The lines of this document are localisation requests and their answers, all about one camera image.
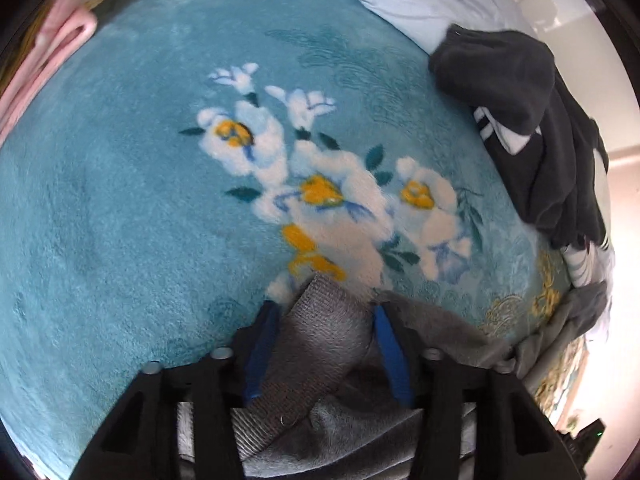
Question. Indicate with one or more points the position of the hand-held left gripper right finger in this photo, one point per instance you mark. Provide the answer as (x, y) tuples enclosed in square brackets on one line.
[(392, 355)]

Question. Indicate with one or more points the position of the blue floral blanket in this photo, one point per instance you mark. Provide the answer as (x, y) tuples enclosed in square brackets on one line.
[(150, 210)]

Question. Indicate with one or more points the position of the white striped cloth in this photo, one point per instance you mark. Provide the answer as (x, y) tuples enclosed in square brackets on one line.
[(585, 260)]

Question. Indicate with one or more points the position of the pink folded cloth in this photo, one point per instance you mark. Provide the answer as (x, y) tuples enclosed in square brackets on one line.
[(35, 70)]

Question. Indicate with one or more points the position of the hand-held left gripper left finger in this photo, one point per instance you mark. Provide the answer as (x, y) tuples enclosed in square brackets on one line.
[(261, 355)]

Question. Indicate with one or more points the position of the grey sweater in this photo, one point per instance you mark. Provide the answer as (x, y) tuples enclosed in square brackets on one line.
[(320, 360)]

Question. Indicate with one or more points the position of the dark grey clothes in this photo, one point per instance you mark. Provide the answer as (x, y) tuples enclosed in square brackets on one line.
[(530, 125)]

